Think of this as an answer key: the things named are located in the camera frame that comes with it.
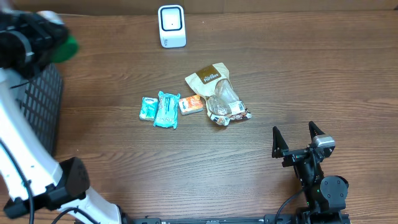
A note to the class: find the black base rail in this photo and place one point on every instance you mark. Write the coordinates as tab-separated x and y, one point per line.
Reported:
267	219

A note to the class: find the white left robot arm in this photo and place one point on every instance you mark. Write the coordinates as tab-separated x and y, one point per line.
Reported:
35	179

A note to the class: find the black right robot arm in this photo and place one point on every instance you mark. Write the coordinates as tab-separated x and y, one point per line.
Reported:
325	195

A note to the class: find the white barcode scanner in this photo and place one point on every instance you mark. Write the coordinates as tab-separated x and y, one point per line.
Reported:
172	26

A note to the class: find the green lid jar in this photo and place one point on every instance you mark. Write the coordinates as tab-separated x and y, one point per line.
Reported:
66	51

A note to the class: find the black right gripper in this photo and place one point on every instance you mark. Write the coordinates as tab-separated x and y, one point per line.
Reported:
280	150

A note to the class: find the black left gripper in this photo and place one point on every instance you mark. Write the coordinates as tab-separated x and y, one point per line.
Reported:
51	33

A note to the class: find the brown bread snack bag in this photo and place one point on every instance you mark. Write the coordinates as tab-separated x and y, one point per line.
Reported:
222	102

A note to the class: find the teal wet wipes pack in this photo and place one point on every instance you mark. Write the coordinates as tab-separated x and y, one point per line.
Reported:
167	112

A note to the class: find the small teal tissue pack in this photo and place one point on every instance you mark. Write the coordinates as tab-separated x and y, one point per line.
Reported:
149	109

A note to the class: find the orange tissue pack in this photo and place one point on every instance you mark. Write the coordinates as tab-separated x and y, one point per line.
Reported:
191	104

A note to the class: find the grey plastic basket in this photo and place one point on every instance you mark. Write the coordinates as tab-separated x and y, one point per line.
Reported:
39	101

